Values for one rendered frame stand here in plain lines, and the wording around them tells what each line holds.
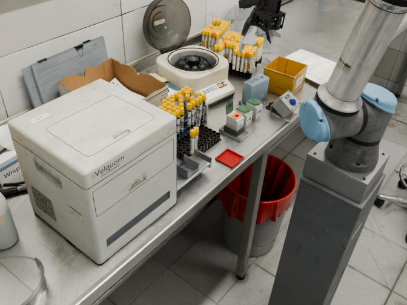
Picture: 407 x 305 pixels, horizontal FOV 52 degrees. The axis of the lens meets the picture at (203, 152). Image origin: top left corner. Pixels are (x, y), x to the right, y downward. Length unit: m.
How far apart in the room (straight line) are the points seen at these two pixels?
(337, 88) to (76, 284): 0.77
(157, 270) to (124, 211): 1.14
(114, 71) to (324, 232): 0.93
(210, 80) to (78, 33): 0.50
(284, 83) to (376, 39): 0.74
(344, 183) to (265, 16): 0.55
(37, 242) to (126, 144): 0.38
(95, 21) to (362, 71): 0.96
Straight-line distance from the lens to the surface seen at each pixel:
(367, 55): 1.01
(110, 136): 0.94
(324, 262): 1.51
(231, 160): 1.34
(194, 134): 1.27
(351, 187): 1.28
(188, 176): 1.20
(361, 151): 1.25
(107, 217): 0.98
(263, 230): 2.02
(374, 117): 1.18
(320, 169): 1.29
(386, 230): 2.55
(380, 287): 2.28
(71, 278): 1.07
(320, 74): 1.89
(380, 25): 0.97
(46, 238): 1.16
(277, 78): 1.68
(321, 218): 1.39
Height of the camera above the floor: 1.73
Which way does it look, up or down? 39 degrees down
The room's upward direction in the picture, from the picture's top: 3 degrees clockwise
